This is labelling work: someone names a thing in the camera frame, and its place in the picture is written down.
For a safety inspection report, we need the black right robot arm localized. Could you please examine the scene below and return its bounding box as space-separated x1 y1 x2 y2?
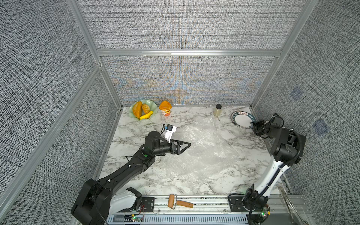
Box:
242 114 307 211

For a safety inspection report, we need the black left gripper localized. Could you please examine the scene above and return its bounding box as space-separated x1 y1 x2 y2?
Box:
152 139 190 157

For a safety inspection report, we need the aluminium front rail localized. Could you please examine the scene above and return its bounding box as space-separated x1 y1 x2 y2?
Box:
71 193 313 225

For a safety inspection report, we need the yellow banana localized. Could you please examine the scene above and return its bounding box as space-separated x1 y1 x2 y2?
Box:
139 111 153 120

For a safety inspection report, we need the orange lidded snack cup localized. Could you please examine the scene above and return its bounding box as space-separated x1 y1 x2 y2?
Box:
159 101 172 117

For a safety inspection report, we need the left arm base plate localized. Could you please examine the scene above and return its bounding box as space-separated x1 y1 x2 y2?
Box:
121 197 155 213

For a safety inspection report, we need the wooden roller tool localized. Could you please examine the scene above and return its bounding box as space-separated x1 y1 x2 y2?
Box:
167 194 194 209

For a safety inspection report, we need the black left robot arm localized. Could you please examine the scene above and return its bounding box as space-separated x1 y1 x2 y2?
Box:
71 131 191 225

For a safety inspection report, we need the small bottle with black cap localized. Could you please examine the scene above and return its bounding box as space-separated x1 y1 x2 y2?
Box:
213 104 222 117

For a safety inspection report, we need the large orange bread loaf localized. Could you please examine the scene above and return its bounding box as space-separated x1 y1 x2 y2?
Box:
132 101 143 119

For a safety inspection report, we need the small brown croissant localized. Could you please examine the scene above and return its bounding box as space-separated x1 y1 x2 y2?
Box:
142 103 151 114

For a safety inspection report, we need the green leaf-shaped bowl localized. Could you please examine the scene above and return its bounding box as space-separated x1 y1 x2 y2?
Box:
129 100 158 121

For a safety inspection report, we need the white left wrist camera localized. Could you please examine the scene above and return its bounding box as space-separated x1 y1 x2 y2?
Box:
164 124 177 143

